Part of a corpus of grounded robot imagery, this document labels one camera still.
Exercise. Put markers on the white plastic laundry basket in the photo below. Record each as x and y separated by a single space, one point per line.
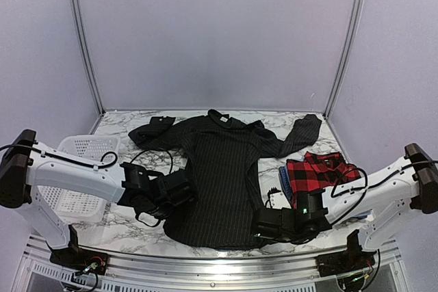
78 193

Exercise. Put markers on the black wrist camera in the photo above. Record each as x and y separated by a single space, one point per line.
276 199
179 188

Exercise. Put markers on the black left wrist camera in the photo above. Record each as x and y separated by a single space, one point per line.
179 188

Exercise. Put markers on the red black plaid shirt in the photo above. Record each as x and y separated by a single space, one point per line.
319 171

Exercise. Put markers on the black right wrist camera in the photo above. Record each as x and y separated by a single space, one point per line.
276 199

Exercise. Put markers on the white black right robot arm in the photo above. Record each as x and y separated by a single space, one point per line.
409 185

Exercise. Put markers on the aluminium corner post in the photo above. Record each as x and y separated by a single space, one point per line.
86 57
352 28

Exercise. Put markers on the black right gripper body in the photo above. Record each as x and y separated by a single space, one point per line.
292 239

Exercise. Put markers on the right aluminium corner post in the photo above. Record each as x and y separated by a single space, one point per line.
352 28

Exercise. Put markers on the light blue folded shirt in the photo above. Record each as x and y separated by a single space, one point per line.
365 214

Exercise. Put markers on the blue checked folded shirt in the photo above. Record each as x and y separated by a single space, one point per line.
285 183

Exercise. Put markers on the aluminium front frame rail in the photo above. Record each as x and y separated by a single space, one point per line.
134 272

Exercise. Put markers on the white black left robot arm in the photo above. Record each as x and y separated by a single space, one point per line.
26 165

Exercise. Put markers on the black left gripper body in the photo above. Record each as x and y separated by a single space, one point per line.
162 210

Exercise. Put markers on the left aluminium corner post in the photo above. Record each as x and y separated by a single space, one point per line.
86 57

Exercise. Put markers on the black pinstriped long sleeve shirt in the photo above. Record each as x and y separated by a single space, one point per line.
222 162

